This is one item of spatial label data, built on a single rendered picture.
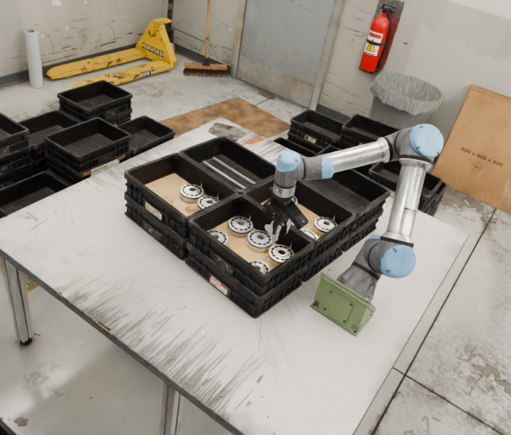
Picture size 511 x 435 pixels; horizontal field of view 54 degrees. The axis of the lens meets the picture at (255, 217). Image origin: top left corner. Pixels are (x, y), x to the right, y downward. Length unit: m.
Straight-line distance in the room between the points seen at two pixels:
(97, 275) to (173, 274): 0.29
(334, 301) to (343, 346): 0.16
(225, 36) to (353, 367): 4.38
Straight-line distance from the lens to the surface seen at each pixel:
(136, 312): 1.88
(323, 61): 5.04
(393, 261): 1.76
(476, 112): 4.52
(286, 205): 1.73
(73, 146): 3.21
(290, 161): 1.62
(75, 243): 2.16
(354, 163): 1.86
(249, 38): 5.47
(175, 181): 2.30
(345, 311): 1.91
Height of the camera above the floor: 2.11
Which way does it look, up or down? 37 degrees down
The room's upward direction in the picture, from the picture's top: 11 degrees clockwise
